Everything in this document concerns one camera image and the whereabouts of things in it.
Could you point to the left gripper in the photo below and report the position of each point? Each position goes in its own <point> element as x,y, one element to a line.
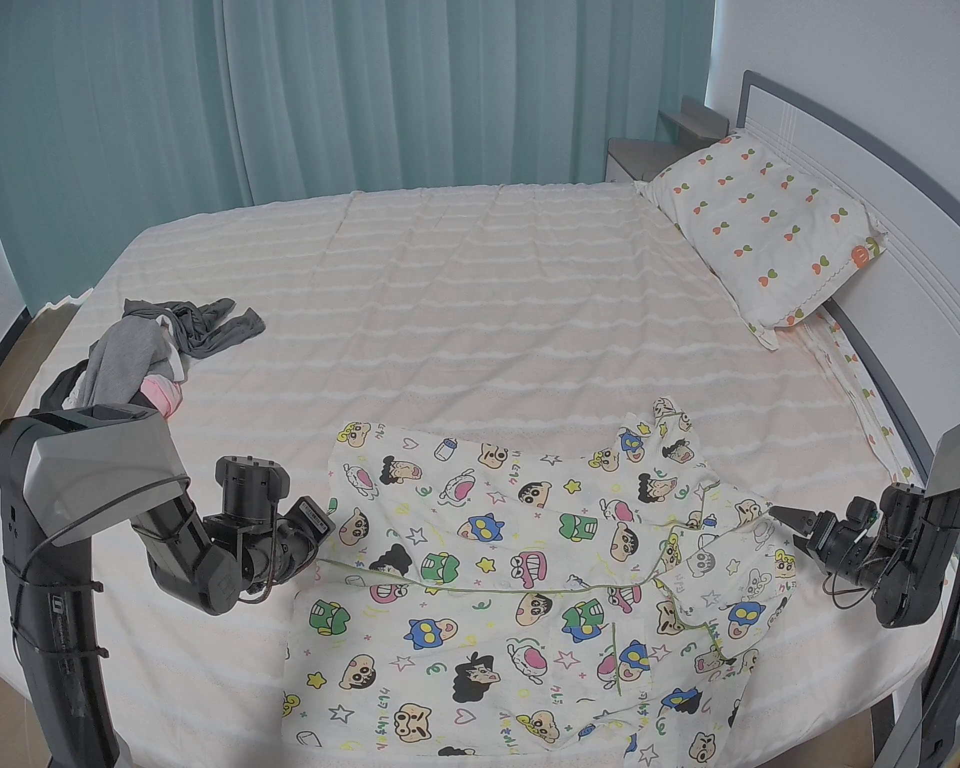
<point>296,555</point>

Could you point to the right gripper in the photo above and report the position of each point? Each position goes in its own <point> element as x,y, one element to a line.
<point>844,555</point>

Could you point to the white printed pyjama top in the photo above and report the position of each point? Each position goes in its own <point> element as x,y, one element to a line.
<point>525,585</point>

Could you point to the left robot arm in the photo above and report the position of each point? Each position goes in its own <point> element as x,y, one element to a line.
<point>97,465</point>

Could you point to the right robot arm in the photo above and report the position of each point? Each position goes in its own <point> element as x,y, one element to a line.
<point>911,570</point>

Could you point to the pile of clothes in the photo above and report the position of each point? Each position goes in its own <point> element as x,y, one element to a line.
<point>135,352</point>

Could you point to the bed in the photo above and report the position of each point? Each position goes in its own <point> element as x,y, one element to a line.
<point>480,300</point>

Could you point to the white printed pillow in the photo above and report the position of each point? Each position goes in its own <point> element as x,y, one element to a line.
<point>765,225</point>

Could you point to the grey bedside table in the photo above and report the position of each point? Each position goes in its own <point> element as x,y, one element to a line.
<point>637,154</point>

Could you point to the blue-green curtain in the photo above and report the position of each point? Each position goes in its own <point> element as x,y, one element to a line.
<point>375,97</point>

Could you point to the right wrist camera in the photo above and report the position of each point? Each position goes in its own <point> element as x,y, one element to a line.
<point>862,512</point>

